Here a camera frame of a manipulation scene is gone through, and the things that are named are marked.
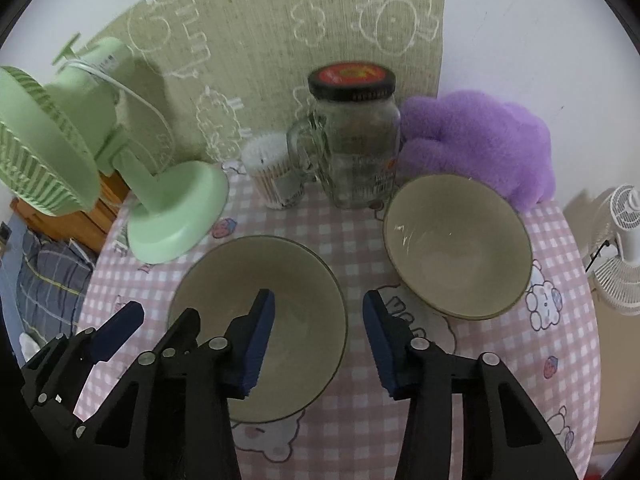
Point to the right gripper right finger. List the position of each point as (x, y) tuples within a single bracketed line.
[(504, 436)]

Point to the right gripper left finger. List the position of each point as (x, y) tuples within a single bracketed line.
[(231, 364)]

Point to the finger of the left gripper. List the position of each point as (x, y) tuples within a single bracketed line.
[(160, 395), (100, 344)]

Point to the ceramic floral bowl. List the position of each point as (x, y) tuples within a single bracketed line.
[(309, 331), (458, 246)]

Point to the white plastic bag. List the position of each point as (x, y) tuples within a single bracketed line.
[(29, 347)]

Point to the grey plaid pillow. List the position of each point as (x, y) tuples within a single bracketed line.
[(52, 284)]

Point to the pink checkered tablecloth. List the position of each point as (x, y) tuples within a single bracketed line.
[(354, 430)]

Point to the wooden bed headboard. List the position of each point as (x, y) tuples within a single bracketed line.
[(87, 228)]

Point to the white floor fan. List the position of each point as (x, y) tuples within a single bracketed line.
[(613, 257)]

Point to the green desk fan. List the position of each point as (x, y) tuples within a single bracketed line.
[(58, 140)]

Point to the cotton swab container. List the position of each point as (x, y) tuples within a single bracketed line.
[(267, 162)]

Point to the purple plush toy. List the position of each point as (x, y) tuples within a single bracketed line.
[(473, 135)]

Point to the green patterned cardboard panel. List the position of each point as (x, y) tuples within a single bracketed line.
[(209, 74)]

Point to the glass jar with lid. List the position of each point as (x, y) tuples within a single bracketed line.
[(349, 140)]

